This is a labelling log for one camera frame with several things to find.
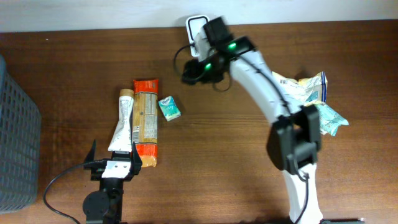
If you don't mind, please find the small teal tissue pack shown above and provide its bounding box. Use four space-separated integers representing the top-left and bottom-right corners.
158 96 181 121

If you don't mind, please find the white barcode scanner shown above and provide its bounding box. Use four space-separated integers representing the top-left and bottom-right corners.
185 15 210 57

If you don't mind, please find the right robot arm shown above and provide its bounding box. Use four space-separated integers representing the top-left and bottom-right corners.
182 15 323 223

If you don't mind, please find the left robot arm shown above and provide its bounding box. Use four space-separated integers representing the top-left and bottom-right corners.
82 141 142 224

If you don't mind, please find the dark grey mesh basket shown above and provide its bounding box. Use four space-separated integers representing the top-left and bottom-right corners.
1 57 42 214

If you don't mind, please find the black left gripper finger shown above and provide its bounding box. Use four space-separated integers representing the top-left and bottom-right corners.
131 142 142 175
84 139 96 163

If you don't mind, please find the white tube with beige cap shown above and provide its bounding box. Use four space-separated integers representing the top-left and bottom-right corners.
108 89 134 152

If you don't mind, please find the teal wet wipes pack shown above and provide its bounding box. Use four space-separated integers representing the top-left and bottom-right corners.
315 103 349 136

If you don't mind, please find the white yellow snack bag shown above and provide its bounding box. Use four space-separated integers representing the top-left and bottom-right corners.
272 72 328 104

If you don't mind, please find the orange spaghetti packet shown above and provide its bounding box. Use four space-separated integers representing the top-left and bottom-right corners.
132 79 159 167

